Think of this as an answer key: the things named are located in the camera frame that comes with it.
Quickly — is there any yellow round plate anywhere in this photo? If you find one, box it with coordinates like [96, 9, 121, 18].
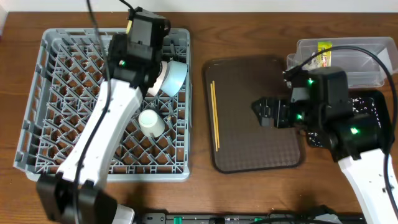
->
[126, 20, 132, 34]

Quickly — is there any green yellow snack wrapper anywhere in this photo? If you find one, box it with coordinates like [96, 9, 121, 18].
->
[317, 42, 333, 67]

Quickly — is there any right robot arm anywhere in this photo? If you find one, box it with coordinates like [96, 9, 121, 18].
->
[252, 67, 397, 223]

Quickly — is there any white cup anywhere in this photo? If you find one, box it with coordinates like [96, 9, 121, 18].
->
[138, 110, 165, 138]

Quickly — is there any spilled rice food waste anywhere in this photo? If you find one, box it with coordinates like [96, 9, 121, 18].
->
[306, 96, 388, 147]

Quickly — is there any dark brown serving tray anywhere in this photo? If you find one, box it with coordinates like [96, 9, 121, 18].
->
[202, 55, 305, 174]

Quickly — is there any wooden chopstick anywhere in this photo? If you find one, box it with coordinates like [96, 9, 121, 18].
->
[210, 81, 219, 152]
[211, 81, 220, 152]

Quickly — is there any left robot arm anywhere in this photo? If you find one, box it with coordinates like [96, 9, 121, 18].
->
[36, 7, 171, 223]

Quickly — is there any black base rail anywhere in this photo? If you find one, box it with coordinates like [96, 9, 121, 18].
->
[133, 212, 366, 224]

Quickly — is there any clear plastic bin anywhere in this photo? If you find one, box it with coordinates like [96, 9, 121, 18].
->
[287, 37, 397, 88]

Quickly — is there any black rectangular tray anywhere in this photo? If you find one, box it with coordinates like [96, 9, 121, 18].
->
[306, 90, 396, 148]

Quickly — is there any pink white bowl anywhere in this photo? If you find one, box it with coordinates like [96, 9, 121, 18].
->
[147, 61, 168, 96]

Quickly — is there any light blue bowl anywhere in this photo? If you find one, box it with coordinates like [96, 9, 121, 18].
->
[160, 61, 188, 96]

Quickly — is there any grey plastic dishwasher rack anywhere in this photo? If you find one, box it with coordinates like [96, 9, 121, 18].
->
[14, 28, 192, 182]

